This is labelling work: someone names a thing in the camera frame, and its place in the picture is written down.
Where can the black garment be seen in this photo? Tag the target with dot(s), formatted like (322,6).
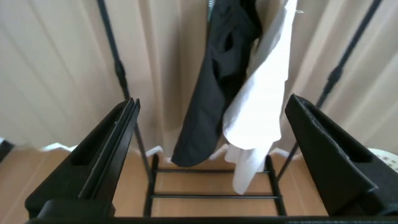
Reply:
(211,93)

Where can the white laundry basket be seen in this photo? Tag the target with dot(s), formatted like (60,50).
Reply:
(387,158)

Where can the black clothes rack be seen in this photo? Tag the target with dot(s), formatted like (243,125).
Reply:
(119,71)

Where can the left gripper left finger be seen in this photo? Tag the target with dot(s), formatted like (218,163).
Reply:
(59,193)

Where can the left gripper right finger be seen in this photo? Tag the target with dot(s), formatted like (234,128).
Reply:
(342,189)

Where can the white garment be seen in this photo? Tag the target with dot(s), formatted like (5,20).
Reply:
(258,118)

